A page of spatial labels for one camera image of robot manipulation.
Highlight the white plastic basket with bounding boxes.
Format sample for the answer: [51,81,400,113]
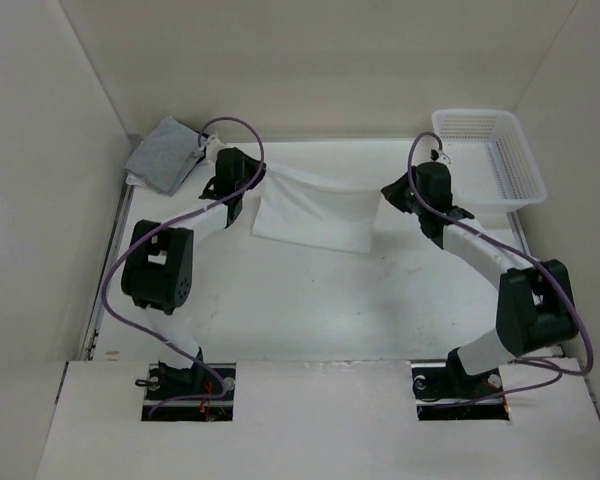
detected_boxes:
[431,109,547,214]

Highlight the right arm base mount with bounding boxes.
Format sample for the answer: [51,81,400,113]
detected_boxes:
[411,363,509,421]

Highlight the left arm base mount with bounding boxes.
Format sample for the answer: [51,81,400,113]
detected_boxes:
[135,363,237,423]

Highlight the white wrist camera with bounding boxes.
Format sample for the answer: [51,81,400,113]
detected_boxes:
[429,149,452,166]
[194,134,225,165]

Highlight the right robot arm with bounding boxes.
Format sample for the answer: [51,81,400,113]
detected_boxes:
[381,161,579,402]

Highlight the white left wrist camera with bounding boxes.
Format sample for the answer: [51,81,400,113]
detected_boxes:
[194,134,225,165]

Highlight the grey folded tank top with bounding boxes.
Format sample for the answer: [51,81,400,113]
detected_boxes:
[125,116,200,196]

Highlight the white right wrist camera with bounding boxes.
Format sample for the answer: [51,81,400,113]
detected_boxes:
[429,149,452,166]

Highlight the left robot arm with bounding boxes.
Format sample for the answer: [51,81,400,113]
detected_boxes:
[121,147,266,402]

